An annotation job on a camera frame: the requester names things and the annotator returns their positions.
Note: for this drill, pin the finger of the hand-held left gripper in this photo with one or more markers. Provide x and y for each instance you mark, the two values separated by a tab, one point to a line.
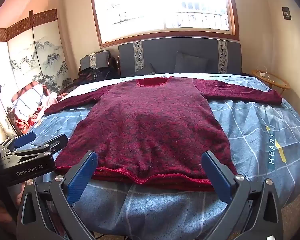
25	139
43	148

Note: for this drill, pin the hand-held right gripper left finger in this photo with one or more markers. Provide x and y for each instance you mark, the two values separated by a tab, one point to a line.
82	176

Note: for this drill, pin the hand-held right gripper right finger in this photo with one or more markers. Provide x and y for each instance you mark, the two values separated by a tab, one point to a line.
218	177

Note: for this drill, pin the dark red knitted sweater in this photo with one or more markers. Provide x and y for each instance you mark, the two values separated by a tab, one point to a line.
150	130

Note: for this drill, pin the pile of pink clothes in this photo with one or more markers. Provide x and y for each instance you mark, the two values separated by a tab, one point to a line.
31	105

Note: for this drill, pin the person's left hand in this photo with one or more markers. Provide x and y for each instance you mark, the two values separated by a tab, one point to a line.
0	213

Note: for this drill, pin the blue checked bed sheet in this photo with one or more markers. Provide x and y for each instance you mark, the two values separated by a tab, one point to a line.
252	130

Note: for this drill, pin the painted folding screen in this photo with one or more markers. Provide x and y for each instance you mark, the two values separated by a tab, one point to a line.
22	55

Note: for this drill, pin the dark bag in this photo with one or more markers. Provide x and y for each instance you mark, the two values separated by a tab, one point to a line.
95	75

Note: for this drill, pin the wooden chair with grey cushion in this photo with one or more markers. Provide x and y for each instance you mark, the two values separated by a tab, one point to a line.
95	58

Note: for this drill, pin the round glass side table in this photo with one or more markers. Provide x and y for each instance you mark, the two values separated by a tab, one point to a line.
275	81

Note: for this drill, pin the large grey pillow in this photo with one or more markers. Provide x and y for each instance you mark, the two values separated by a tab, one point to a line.
191	63

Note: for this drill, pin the small grey pillow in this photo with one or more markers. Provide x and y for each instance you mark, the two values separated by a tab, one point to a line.
147	70

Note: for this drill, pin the grey padded headboard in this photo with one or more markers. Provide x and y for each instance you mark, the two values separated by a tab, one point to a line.
165	52

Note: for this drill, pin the wooden framed window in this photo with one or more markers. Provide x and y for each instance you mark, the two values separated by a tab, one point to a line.
162	7

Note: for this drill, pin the dark wall switch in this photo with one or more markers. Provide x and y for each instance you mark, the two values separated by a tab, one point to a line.
286	13

